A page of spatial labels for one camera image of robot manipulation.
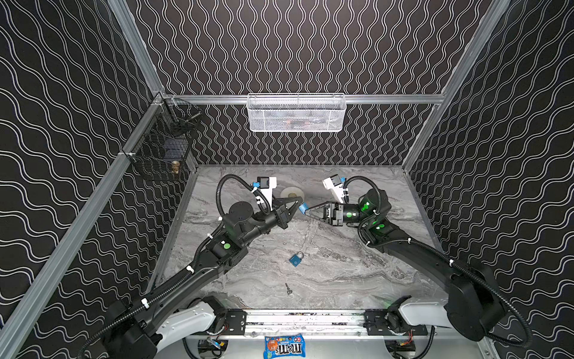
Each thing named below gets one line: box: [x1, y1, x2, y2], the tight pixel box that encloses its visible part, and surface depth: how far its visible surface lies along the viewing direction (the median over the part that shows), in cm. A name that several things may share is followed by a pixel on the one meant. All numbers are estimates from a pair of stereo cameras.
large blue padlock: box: [288, 251, 305, 268], surface depth 90 cm
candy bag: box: [263, 332, 307, 359], surface depth 70 cm
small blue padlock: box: [298, 201, 311, 215], surface depth 66 cm
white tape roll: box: [280, 186, 305, 202], surface depth 112 cm
